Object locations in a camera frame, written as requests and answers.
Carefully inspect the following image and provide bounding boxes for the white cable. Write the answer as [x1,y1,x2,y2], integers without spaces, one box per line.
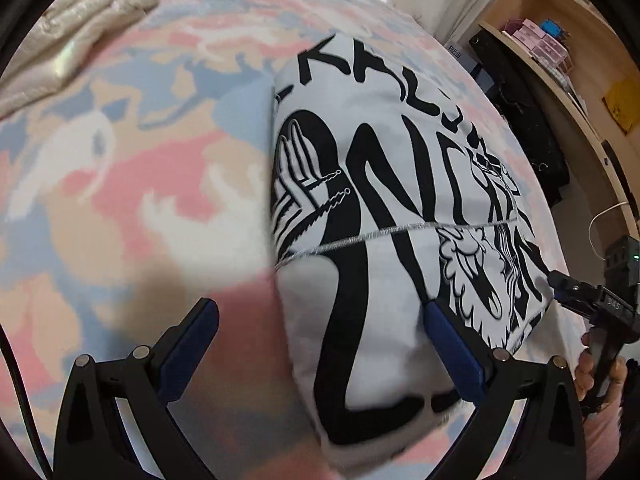
[589,202,631,261]

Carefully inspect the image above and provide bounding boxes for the person's right forearm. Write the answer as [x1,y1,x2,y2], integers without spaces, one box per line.
[585,402,633,480]

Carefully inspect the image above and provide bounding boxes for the blue box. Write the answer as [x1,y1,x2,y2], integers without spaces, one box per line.
[537,20,568,41]

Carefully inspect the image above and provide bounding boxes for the black bag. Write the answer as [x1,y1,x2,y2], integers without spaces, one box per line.
[470,30,571,206]

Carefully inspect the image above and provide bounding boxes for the pastel printed bed blanket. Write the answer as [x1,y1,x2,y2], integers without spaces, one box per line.
[0,0,591,480]

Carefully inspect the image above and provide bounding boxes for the yellow card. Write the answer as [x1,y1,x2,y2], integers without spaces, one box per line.
[602,77,640,133]

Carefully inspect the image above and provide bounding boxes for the blue white carton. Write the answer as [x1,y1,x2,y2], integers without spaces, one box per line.
[445,42,496,86]

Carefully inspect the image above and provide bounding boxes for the black cable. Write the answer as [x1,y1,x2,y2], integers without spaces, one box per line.
[0,325,53,480]

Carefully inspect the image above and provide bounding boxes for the person's right hand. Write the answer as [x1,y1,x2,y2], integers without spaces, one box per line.
[575,332,632,411]

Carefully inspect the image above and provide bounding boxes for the white black printed hooded jacket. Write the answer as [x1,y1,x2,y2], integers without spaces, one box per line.
[267,32,556,471]

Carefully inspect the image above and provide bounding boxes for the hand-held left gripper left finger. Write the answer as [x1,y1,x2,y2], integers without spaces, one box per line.
[52,297,221,480]

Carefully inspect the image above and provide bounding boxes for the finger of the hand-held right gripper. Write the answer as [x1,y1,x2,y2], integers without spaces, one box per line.
[550,287,596,318]
[547,270,596,302]

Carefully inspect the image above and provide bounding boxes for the cream folded puffer jacket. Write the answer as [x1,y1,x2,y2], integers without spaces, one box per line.
[0,0,166,118]

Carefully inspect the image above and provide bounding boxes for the pink drawer boxes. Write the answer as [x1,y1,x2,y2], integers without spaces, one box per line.
[502,19,571,66]

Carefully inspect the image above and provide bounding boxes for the wooden shelf unit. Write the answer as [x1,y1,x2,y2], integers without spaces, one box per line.
[475,0,640,241]

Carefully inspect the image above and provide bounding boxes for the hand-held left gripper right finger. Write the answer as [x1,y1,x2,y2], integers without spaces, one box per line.
[422,302,586,480]

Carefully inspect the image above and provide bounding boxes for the black device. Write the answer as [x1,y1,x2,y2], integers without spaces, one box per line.
[600,139,632,201]

